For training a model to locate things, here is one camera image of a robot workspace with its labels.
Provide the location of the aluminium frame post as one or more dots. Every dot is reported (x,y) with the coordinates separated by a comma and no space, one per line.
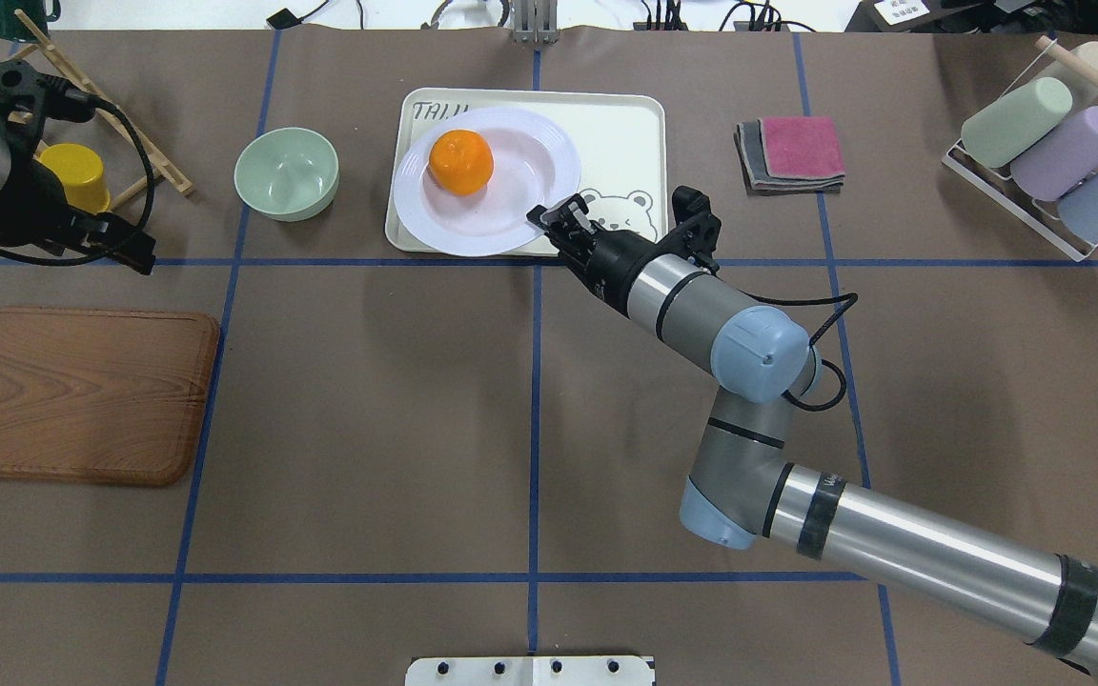
(534,22)

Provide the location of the white wire cup rack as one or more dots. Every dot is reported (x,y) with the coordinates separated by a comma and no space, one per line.
(1052,59)

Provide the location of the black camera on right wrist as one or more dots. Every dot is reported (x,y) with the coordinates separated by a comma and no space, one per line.
(697,230)

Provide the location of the orange fruit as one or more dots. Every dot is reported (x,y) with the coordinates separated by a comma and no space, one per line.
(461,162)

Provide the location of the wooden cutting board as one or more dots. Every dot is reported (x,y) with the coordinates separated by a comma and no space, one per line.
(115,397)

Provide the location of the pink cloth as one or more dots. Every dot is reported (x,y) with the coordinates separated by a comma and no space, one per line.
(802,148)

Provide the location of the cream bear tray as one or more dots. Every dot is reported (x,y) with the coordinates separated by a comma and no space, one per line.
(621,144)

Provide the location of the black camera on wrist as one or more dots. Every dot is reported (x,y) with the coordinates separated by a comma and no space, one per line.
(697,230)
(24,89)

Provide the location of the dark green cup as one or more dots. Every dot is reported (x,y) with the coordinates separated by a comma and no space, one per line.
(16,16)

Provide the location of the white round plate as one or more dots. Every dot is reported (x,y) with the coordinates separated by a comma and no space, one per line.
(536,164)

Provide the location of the yellow cup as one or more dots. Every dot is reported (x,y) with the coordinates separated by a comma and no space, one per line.
(81,174)

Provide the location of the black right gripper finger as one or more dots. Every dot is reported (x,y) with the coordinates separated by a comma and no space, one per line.
(576,211)
(557,224)

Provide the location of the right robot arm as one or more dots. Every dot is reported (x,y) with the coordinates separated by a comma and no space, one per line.
(969,390)

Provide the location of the green bowl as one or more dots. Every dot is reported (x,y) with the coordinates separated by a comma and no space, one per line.
(288,174)

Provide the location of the purple cup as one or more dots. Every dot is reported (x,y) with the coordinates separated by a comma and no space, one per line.
(1061,160)

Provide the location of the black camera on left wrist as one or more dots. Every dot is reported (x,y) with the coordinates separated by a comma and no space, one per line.
(24,89)

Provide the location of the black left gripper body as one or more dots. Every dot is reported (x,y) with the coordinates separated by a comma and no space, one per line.
(42,205)

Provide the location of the grey cloth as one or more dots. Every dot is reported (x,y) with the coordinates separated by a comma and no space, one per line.
(751,154)

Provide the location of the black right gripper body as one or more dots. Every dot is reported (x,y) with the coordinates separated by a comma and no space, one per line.
(609,264)

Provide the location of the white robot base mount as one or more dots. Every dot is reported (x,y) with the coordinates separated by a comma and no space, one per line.
(533,670)

